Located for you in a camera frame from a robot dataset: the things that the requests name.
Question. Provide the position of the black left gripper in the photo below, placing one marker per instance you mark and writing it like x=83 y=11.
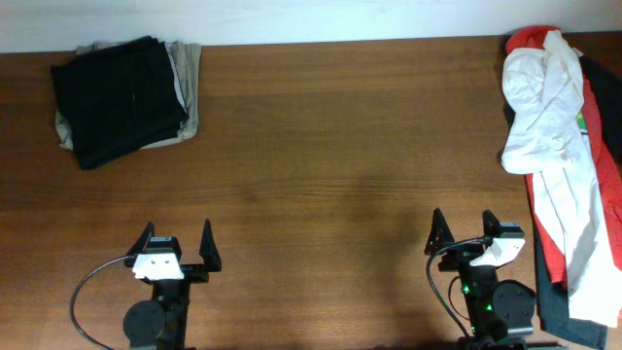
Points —
x=210 y=258

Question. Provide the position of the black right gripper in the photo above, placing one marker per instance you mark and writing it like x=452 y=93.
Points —
x=460 y=255

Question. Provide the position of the white t-shirt with robot print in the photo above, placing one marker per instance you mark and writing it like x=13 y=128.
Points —
x=545 y=89

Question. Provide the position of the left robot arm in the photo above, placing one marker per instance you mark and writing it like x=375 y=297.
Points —
x=160 y=322

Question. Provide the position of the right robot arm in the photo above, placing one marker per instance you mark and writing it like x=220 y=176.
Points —
x=500 y=312

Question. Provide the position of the red t-shirt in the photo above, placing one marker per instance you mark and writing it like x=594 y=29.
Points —
x=602 y=113

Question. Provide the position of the folded black garment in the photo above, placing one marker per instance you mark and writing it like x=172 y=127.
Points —
x=118 y=100

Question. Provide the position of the folded beige garment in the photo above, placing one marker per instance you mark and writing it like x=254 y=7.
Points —
x=186 y=60

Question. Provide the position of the dark grey garment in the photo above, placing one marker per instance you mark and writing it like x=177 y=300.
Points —
x=553 y=298

